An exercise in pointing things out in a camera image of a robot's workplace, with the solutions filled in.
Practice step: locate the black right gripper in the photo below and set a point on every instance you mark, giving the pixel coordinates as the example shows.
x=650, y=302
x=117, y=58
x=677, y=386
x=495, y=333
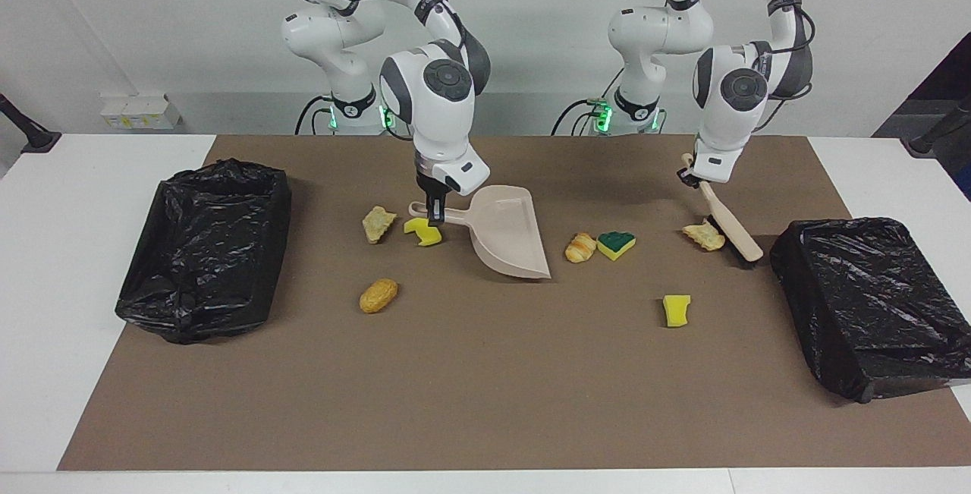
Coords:
x=432, y=190

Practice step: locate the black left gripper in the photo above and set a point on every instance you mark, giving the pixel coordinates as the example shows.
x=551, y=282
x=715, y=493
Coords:
x=692, y=180

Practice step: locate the notched yellow sponge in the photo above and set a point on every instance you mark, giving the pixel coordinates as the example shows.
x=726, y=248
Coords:
x=423, y=234

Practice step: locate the torn pale bread chunk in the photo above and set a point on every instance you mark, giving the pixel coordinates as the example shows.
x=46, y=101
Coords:
x=378, y=223

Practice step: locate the torn croissant chunk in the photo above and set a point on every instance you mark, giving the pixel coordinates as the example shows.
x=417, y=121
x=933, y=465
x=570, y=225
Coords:
x=704, y=236

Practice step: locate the beige hand brush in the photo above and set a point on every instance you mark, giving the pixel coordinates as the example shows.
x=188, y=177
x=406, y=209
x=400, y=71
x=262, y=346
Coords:
x=732, y=224

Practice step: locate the beige plastic dustpan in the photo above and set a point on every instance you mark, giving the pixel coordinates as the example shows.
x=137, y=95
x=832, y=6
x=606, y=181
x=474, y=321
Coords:
x=504, y=236

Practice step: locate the green and yellow sponge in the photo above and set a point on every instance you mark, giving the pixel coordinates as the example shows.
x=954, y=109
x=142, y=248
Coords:
x=616, y=243

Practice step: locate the peanut-shaped brown bread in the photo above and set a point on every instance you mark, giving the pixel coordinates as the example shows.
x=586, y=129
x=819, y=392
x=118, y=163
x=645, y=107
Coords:
x=378, y=295

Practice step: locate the orange striped croissant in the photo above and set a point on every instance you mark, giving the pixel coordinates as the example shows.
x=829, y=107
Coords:
x=580, y=247

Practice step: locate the yellow sponge wedge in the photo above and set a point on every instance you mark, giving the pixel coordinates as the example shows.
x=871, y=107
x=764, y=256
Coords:
x=677, y=310

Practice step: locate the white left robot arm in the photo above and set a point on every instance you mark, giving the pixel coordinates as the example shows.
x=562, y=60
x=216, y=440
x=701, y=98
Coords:
x=728, y=92

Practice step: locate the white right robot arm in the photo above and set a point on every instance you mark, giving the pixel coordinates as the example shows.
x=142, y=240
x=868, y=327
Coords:
x=440, y=92

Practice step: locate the black bag-lined bin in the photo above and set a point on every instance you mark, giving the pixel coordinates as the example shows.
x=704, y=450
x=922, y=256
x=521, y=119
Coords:
x=872, y=304
x=205, y=251

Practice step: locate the brown table mat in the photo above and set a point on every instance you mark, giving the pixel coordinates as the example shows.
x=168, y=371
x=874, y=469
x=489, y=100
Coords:
x=485, y=388

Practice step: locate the black stand foot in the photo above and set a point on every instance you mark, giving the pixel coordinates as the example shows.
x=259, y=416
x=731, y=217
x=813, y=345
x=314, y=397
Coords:
x=933, y=133
x=30, y=133

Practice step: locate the dark partition panel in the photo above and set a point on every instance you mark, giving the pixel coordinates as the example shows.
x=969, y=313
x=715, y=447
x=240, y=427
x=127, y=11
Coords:
x=952, y=77

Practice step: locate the white wall outlet box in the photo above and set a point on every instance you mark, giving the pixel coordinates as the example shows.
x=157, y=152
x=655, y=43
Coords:
x=140, y=111

